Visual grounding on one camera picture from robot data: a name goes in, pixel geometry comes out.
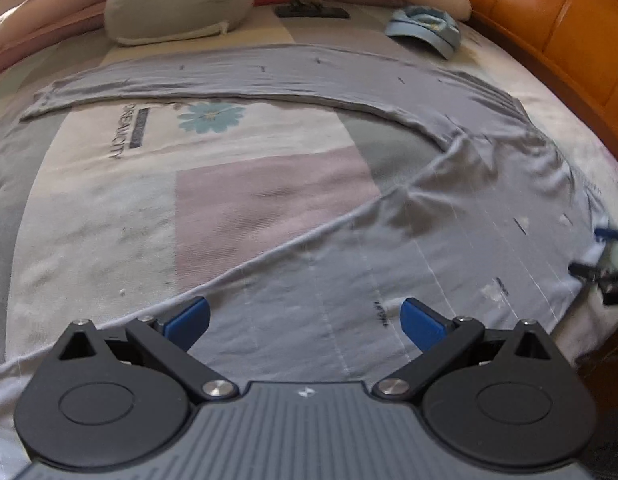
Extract blue baseball cap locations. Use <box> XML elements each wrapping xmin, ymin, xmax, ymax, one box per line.
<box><xmin>384</xmin><ymin>6</ymin><xmax>462</xmax><ymax>60</ymax></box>

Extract grey striped pants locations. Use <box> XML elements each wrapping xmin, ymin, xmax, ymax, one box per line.
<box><xmin>0</xmin><ymin>43</ymin><xmax>611</xmax><ymax>466</ymax></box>

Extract grey cat face cushion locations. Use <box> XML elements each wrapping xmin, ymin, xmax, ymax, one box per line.
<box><xmin>104</xmin><ymin>0</ymin><xmax>255</xmax><ymax>46</ymax></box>

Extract wooden headboard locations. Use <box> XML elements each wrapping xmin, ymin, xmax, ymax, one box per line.
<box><xmin>470</xmin><ymin>0</ymin><xmax>618</xmax><ymax>161</ymax></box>

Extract black phone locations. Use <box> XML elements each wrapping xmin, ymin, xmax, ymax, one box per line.
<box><xmin>274</xmin><ymin>4</ymin><xmax>350</xmax><ymax>20</ymax></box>

